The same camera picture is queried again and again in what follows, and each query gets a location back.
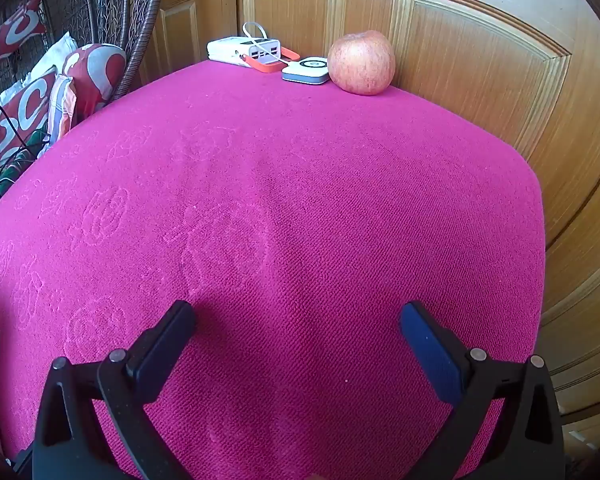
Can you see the white pillow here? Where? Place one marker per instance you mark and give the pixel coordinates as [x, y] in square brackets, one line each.
[55, 52]

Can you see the brown wicker hanging chair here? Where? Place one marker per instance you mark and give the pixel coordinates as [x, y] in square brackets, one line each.
[145, 10]

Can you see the red apple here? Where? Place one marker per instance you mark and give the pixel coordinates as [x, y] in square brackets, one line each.
[361, 62]

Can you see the large red white patterned cushion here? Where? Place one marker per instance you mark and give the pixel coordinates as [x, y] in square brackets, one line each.
[15, 115]

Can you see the magenta towel table cloth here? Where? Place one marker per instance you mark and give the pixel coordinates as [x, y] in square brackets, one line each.
[300, 210]

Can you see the white and blue power bank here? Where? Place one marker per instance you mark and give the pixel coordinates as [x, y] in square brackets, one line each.
[305, 72]

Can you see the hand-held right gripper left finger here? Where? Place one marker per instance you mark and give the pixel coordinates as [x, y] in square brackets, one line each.
[162, 350]

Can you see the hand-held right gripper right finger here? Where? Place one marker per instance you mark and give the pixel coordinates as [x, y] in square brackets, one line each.
[430, 355]

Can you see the round red white patterned cushion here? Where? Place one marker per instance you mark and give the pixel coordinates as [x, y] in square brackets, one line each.
[92, 67]

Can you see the white multi-port charger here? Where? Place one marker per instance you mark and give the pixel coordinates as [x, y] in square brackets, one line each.
[225, 50]

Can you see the small red white patterned cushion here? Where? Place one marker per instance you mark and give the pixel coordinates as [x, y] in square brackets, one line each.
[10, 30]

